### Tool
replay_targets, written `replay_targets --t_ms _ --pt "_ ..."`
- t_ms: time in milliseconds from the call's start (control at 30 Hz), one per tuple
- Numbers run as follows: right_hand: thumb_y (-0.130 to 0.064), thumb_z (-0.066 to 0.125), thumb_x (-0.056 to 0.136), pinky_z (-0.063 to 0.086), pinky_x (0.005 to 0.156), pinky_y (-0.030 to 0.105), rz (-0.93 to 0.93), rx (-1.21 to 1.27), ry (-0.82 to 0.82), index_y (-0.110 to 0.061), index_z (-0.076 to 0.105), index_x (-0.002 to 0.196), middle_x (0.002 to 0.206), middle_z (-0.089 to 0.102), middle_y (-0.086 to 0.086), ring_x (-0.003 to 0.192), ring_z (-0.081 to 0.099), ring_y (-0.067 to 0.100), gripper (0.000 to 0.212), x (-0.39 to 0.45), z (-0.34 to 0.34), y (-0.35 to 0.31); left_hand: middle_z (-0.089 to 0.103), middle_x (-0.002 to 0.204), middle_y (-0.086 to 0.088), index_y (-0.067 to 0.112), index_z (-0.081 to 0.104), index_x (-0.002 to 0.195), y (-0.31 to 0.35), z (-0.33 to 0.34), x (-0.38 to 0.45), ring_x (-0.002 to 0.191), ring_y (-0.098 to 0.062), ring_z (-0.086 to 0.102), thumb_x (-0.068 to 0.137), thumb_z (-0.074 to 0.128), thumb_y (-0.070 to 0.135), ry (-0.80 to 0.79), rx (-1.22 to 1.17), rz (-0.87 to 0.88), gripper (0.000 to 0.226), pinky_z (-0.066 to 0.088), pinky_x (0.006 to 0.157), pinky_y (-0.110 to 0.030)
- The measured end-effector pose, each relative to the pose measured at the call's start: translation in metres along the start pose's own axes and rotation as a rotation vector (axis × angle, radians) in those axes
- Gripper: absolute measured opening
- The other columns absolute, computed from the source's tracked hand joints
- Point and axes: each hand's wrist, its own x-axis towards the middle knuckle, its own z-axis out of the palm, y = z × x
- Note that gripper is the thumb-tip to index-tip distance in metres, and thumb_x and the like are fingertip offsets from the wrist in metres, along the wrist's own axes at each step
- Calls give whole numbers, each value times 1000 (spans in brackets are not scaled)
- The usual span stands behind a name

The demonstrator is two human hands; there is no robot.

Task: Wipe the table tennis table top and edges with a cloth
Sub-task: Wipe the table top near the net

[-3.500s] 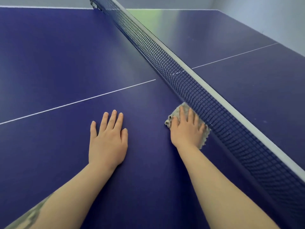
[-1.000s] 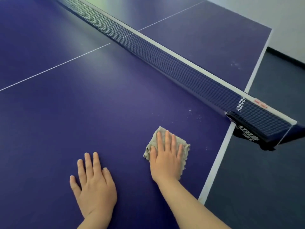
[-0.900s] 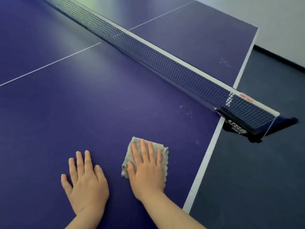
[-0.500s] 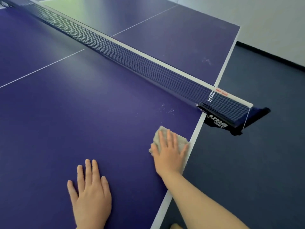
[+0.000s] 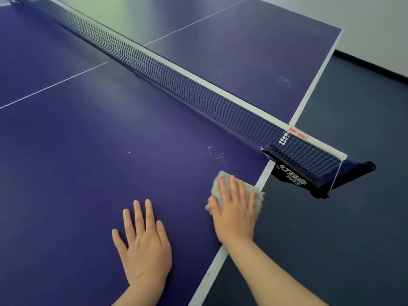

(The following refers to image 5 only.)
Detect person's left hand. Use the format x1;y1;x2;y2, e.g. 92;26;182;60
112;199;173;286

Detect person's right hand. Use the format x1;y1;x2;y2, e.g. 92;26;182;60
207;176;257;244

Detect grey cleaning cloth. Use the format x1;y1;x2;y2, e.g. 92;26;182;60
205;170;265;217

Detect person's right forearm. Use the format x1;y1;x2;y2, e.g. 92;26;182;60
223;236;329;306

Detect person's left forearm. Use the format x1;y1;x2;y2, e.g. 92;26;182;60
111;275;170;306

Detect blue table tennis table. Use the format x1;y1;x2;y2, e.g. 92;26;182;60
0;0;343;306

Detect dark blue table tennis net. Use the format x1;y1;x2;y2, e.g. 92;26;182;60
19;0;348;185

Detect black net post clamp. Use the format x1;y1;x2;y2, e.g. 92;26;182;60
261;144;377;200

